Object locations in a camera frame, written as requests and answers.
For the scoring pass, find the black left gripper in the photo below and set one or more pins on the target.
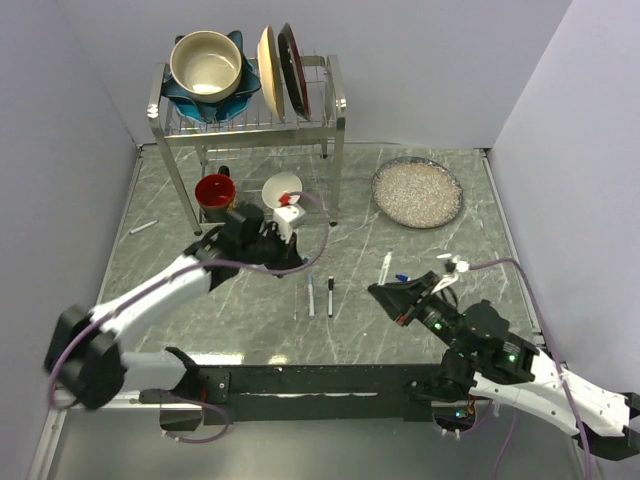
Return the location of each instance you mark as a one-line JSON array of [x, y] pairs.
[[288, 256]]

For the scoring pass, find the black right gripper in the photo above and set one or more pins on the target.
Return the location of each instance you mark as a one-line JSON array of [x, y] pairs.
[[398, 297]]

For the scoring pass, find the small pen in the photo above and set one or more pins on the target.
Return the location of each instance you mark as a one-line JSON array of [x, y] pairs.
[[385, 269]]

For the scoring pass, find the white marker with purple tip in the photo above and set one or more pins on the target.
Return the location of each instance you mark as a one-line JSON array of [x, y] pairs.
[[311, 299]]

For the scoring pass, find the thin white pen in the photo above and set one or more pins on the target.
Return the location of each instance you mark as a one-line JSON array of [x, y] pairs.
[[330, 303]]

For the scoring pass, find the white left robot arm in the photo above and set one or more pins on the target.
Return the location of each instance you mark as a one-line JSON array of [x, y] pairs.
[[90, 352]]

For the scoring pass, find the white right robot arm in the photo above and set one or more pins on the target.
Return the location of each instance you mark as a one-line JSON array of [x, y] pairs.
[[485, 359]]

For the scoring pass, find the grey pen at left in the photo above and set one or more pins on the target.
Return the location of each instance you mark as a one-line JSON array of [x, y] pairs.
[[143, 227]]

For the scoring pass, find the white ceramic bowl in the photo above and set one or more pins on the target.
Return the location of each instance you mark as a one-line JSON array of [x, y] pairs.
[[278, 185]]

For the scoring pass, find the red and black mug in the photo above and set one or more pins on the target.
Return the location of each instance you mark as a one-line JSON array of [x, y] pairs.
[[216, 195]]

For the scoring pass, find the speckled brown plate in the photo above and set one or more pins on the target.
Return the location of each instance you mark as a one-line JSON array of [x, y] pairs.
[[417, 192]]

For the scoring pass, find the steel dish rack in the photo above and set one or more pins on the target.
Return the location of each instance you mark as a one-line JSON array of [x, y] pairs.
[[255, 129]]

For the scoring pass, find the blue flower-shaped dish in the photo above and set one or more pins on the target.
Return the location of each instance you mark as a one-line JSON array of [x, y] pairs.
[[223, 110]]

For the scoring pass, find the cream upright plate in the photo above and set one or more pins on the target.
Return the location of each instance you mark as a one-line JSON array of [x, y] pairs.
[[269, 73]]

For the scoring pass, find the dark red upright plate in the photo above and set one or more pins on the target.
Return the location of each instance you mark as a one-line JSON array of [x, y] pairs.
[[293, 70]]

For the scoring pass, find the large beige bowl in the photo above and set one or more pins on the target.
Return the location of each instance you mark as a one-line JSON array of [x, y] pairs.
[[207, 65]]

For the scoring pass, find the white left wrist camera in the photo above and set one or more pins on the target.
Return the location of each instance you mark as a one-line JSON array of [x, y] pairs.
[[288, 216]]

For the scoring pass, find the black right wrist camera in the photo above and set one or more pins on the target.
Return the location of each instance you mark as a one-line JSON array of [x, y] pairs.
[[454, 266]]

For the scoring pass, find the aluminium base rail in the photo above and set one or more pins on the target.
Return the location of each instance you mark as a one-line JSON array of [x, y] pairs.
[[301, 436]]

